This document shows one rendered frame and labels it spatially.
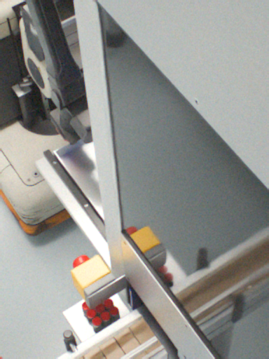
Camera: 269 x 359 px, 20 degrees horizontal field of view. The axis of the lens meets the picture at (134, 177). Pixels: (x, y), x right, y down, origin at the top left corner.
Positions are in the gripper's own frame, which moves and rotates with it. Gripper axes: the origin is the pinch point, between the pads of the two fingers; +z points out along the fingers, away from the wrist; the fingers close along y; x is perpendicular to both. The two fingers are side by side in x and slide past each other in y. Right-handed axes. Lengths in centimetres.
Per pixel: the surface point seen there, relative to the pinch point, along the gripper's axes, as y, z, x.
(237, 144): 58, -103, -13
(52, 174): 4.7, 2.7, -8.6
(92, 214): 21.1, -2.2, -7.0
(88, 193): 14.8, 0.7, -4.1
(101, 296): 43.0, -15.4, -18.4
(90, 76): 28, -76, -13
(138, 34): 39, -100, -13
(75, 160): 4.5, 2.4, -1.6
